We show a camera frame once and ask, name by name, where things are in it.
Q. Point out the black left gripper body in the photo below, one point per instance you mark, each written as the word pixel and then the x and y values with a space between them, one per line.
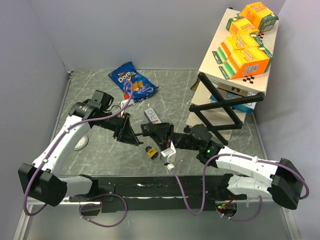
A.
pixel 119 123

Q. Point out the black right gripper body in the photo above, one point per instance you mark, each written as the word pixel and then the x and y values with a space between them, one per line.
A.
pixel 172 136

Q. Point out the yellow padlock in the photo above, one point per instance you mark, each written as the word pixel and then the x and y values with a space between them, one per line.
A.
pixel 151 152

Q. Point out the black padlock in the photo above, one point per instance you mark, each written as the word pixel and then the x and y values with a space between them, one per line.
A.
pixel 145 131

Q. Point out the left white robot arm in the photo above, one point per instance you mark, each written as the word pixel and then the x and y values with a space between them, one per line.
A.
pixel 41 179

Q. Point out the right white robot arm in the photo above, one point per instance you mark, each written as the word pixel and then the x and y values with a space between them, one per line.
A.
pixel 278 180

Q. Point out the purple white toothpaste box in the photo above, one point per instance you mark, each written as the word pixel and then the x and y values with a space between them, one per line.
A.
pixel 151 116

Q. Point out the blue Doritos chip bag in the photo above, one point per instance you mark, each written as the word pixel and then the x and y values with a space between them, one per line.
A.
pixel 142 87

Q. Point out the white mesh scrubbing pad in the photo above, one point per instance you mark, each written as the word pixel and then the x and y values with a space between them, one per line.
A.
pixel 82 143

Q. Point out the blue box under shelf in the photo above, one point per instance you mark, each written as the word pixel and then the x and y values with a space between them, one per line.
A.
pixel 244 104

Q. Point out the orange sponge pack front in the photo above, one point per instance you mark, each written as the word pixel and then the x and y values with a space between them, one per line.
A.
pixel 246 62

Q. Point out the orange sponge pack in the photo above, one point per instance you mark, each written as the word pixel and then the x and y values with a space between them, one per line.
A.
pixel 240 25
pixel 260 16
pixel 246 62

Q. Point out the orange sponge pack top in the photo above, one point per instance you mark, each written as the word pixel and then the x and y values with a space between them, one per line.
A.
pixel 260 16

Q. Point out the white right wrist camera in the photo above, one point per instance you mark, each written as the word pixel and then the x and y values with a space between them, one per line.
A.
pixel 167 157

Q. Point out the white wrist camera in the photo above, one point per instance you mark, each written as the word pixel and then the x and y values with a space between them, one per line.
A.
pixel 127 101
pixel 167 157

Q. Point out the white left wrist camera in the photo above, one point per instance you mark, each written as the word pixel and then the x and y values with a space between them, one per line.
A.
pixel 127 101

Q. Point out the white shelf with black frame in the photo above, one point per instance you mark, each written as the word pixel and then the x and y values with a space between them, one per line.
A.
pixel 207 107

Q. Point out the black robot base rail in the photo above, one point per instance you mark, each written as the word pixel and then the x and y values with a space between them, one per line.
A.
pixel 142 193

